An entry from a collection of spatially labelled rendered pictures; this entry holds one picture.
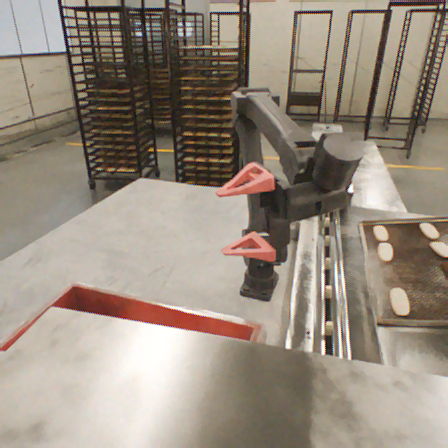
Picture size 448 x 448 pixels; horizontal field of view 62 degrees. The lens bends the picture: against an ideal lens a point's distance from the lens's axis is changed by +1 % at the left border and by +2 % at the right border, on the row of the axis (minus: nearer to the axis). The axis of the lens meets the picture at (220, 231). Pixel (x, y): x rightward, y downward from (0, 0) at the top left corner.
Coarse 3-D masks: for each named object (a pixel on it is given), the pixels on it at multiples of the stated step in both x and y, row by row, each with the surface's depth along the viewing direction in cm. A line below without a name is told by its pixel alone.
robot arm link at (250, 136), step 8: (240, 88) 92; (248, 88) 92; (256, 88) 93; (264, 88) 93; (232, 120) 103; (240, 120) 98; (248, 120) 98; (240, 128) 98; (248, 128) 97; (256, 128) 98; (240, 136) 100; (248, 136) 97; (256, 136) 98; (248, 144) 97; (256, 144) 97; (248, 152) 97; (256, 152) 97; (248, 160) 97; (256, 160) 97; (248, 200) 98; (248, 208) 99; (256, 208) 95; (256, 216) 95; (248, 224) 98; (256, 224) 94; (248, 232) 94; (256, 232) 98; (264, 232) 99; (248, 248) 92; (256, 248) 92; (248, 264) 94; (256, 264) 94
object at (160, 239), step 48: (144, 192) 167; (192, 192) 167; (48, 240) 128; (96, 240) 128; (144, 240) 128; (192, 240) 128; (0, 288) 104; (48, 288) 104; (144, 288) 104; (192, 288) 103; (288, 288) 104; (0, 336) 87
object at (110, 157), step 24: (144, 0) 350; (144, 24) 357; (72, 72) 340; (96, 72) 385; (144, 72) 371; (96, 96) 367; (120, 96) 370; (144, 96) 375; (96, 120) 383; (120, 120) 379; (144, 120) 380; (96, 144) 385; (120, 144) 382; (144, 144) 385; (96, 168) 384; (120, 168) 385
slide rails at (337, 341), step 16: (320, 224) 132; (320, 240) 122; (336, 240) 122; (320, 256) 113; (336, 256) 113; (320, 272) 105; (336, 272) 105; (320, 288) 99; (336, 288) 99; (320, 304) 93; (336, 304) 93; (320, 320) 87; (336, 320) 88; (320, 336) 83; (336, 336) 83; (320, 352) 79; (336, 352) 79
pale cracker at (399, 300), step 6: (396, 288) 89; (390, 294) 88; (396, 294) 87; (402, 294) 87; (390, 300) 86; (396, 300) 85; (402, 300) 85; (396, 306) 83; (402, 306) 83; (408, 306) 83; (396, 312) 83; (402, 312) 82
